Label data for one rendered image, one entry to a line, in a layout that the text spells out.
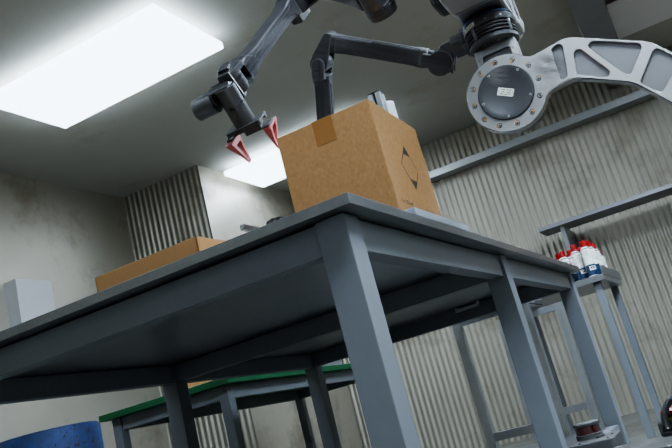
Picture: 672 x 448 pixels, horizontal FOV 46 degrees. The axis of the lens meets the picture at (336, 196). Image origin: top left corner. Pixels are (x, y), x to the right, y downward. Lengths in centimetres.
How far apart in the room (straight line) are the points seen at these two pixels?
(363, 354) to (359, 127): 59
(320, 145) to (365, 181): 14
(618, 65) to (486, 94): 31
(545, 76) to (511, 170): 504
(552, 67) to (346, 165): 58
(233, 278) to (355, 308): 26
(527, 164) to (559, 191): 36
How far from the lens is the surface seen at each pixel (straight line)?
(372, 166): 168
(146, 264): 157
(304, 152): 176
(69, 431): 450
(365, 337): 131
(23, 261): 573
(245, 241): 140
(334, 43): 249
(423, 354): 711
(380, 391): 130
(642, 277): 672
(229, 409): 360
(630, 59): 197
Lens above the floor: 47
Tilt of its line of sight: 16 degrees up
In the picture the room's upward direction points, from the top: 15 degrees counter-clockwise
